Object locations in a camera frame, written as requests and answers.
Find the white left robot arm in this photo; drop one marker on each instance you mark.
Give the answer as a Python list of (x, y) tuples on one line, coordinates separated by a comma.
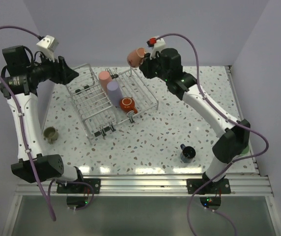
[(33, 161)]

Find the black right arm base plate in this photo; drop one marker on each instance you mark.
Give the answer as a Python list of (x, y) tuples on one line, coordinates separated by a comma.
[(221, 186)]

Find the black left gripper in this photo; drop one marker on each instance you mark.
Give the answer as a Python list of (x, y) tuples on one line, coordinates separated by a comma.
[(62, 73)]

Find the dark blue glazed mug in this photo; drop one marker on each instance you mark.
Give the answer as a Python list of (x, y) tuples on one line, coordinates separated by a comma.
[(187, 154)]

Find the orange red mug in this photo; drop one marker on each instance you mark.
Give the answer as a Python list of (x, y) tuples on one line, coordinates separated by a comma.
[(127, 104)]

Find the metal wire dish rack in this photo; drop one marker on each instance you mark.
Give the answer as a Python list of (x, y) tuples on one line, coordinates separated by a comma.
[(98, 116)]

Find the pink textured mug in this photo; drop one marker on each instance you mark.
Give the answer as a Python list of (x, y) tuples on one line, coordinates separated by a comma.
[(136, 57)]

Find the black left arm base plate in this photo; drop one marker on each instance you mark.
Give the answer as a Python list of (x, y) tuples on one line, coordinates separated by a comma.
[(92, 185)]

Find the light green tumbler cup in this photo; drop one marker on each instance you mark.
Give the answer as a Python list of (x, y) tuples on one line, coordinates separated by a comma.
[(245, 151)]

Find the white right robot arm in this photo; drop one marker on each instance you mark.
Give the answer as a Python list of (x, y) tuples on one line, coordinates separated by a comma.
[(233, 134)]

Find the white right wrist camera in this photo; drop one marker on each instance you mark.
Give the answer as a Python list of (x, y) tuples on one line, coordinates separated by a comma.
[(157, 44)]

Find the grey beige mug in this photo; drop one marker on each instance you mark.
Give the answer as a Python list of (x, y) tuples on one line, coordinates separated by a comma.
[(50, 134)]

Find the pink tumbler cup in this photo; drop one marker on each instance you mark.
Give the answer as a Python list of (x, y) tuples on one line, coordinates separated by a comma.
[(104, 78)]

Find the lilac tumbler cup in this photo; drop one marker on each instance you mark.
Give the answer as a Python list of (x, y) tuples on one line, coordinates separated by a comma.
[(114, 93)]

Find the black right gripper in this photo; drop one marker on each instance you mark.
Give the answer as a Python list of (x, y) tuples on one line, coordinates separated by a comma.
[(145, 67)]

